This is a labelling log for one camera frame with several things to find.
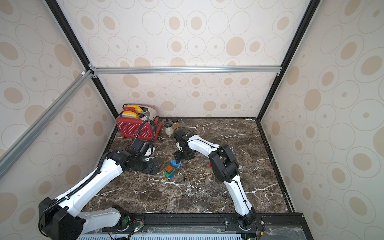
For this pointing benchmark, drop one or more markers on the brown pepper shaker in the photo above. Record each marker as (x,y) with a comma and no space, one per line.
(176,124)

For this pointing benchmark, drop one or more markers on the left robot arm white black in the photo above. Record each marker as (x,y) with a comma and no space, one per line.
(62,218)

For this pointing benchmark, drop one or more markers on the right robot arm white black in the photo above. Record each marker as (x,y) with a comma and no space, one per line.
(225,168)

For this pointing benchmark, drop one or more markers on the green long lego brick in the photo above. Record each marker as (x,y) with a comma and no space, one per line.
(166,174)

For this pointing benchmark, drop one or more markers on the red toy toaster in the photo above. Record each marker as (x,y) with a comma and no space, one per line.
(129,127)

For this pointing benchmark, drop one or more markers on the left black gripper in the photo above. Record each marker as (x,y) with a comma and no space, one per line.
(150,167)

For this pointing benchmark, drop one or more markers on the yellow toy toast slice front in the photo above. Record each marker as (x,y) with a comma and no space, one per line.
(129,114)

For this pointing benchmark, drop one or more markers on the aluminium left frame bar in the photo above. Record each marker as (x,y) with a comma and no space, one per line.
(26,139)

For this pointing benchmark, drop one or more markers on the yellow toy toast slice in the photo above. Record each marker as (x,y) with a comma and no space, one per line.
(132,108)
(129,114)

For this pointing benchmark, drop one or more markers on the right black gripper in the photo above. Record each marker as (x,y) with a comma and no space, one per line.
(184,153)

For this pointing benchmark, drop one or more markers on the orange small lego brick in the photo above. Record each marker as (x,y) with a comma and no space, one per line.
(169,169)

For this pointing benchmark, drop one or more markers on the white salt shaker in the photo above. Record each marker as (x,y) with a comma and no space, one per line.
(169,129)

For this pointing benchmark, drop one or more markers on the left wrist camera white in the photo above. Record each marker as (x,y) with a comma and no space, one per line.
(149,153)

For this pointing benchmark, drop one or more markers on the light blue long lego brick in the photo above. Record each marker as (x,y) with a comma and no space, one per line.
(176,164)

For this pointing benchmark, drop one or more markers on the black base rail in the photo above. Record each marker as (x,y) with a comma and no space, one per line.
(260,226)

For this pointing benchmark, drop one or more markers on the aluminium horizontal frame bar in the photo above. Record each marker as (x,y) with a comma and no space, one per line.
(185,70)

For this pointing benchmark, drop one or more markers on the yellow toy toast slice back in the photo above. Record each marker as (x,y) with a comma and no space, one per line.
(132,108)

